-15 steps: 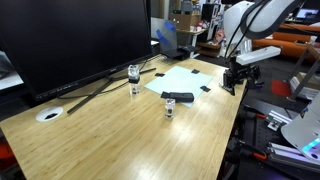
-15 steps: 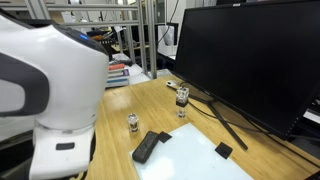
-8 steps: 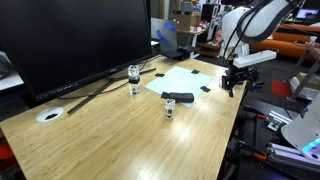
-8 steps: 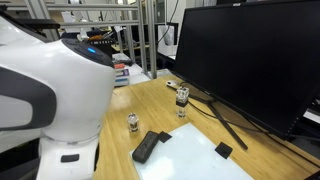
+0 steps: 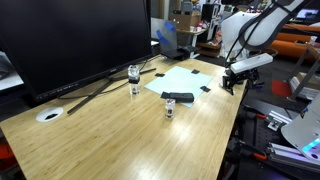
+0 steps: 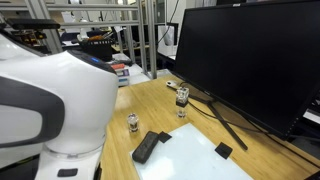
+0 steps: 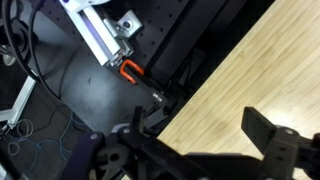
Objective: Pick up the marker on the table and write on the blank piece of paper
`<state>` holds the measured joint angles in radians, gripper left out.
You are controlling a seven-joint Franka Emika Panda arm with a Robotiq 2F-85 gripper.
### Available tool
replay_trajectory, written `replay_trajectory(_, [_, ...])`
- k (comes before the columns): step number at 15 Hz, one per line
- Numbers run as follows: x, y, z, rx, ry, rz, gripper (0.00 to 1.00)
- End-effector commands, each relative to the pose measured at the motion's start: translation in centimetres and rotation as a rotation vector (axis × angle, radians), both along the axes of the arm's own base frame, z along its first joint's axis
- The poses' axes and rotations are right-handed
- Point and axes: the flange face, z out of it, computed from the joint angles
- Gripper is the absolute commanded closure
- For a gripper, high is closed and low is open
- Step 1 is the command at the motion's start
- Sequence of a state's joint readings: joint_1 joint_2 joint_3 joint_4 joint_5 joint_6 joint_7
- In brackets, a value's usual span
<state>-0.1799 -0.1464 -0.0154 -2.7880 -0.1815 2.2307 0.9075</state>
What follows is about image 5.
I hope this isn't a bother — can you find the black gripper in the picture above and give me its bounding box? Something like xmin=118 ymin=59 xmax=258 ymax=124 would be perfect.
xmin=222 ymin=68 xmax=261 ymax=97

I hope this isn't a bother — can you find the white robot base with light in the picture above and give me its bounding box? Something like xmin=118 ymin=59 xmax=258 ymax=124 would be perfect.
xmin=280 ymin=99 xmax=320 ymax=167

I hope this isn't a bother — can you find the blank white paper sheet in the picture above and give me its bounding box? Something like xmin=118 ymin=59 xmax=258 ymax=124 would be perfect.
xmin=143 ymin=65 xmax=214 ymax=109

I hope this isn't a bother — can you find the purple spring clamp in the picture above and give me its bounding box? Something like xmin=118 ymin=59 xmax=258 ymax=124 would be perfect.
xmin=246 ymin=78 xmax=265 ymax=91

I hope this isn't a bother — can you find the black whiteboard eraser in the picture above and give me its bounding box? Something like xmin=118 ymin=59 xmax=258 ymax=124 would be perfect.
xmin=168 ymin=91 xmax=196 ymax=104

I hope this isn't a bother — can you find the red floor mat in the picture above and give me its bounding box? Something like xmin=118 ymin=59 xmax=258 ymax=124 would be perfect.
xmin=271 ymin=79 xmax=293 ymax=99

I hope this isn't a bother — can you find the black perforated breadboard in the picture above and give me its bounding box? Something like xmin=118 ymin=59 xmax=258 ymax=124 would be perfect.
xmin=233 ymin=104 xmax=320 ymax=180

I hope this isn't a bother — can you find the small clear shaker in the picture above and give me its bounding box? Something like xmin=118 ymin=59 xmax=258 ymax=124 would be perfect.
xmin=164 ymin=97 xmax=177 ymax=120

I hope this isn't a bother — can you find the orange sofa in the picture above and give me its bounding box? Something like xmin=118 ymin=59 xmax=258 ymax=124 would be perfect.
xmin=269 ymin=22 xmax=320 ymax=63

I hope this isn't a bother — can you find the tilted light grey panel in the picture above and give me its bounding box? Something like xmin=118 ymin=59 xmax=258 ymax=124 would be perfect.
xmin=155 ymin=19 xmax=201 ymax=62

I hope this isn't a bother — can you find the cardboard box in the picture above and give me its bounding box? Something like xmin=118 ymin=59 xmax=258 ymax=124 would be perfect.
xmin=169 ymin=11 xmax=202 ymax=33

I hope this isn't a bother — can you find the tall clear shaker black band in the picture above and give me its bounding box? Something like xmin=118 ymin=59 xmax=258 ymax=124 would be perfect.
xmin=127 ymin=64 xmax=142 ymax=96

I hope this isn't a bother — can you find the black monitor stand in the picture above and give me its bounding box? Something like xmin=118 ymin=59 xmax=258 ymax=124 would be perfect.
xmin=66 ymin=63 xmax=158 ymax=116

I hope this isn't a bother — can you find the large black monitor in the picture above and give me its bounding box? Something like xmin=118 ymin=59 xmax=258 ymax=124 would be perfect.
xmin=0 ymin=0 xmax=158 ymax=104

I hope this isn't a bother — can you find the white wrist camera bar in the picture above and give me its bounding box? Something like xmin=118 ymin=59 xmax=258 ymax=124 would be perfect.
xmin=229 ymin=52 xmax=274 ymax=75

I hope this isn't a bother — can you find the orange handled black clamp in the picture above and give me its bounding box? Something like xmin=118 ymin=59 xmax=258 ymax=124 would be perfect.
xmin=238 ymin=144 xmax=268 ymax=162
xmin=243 ymin=109 xmax=268 ymax=121

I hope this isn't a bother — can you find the aluminium corner bracket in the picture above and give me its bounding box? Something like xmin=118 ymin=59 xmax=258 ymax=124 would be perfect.
xmin=267 ymin=110 xmax=293 ymax=132

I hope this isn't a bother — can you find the aluminium extrusion rail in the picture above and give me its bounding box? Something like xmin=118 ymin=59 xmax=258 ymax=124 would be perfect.
xmin=266 ymin=142 xmax=320 ymax=174

